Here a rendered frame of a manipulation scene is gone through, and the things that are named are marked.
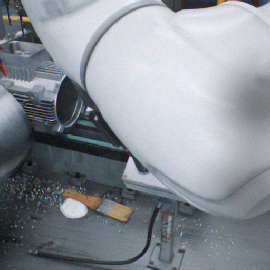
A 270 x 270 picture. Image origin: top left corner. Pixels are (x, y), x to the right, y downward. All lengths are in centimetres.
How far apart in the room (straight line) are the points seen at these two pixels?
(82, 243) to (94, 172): 23
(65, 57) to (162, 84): 11
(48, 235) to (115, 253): 17
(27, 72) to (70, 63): 69
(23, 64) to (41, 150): 25
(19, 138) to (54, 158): 28
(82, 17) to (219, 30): 11
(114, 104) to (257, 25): 11
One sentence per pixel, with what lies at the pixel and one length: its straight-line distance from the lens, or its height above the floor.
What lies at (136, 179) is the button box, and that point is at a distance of 66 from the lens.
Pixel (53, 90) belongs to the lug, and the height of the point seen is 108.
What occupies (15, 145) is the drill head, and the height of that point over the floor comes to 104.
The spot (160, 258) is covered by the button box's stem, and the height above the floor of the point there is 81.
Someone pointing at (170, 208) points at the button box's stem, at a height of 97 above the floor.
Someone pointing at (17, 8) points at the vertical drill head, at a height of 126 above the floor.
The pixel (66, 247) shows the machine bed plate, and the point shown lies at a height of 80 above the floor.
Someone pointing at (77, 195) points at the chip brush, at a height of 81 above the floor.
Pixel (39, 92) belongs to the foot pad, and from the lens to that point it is 95.
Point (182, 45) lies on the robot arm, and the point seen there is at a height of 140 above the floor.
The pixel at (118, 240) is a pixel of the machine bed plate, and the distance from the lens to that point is 89.
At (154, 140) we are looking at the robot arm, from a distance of 24.
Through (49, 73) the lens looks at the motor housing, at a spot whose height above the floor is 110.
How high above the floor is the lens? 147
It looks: 33 degrees down
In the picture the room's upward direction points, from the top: straight up
